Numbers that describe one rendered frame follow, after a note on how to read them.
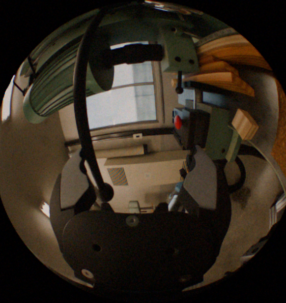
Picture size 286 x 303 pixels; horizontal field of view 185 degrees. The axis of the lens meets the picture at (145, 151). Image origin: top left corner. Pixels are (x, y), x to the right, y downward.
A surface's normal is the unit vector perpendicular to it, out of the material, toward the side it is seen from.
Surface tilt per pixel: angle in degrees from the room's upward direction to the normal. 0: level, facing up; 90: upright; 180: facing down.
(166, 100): 90
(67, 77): 90
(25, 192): 180
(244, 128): 0
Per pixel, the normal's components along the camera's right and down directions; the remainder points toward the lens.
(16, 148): 1.00, -0.09
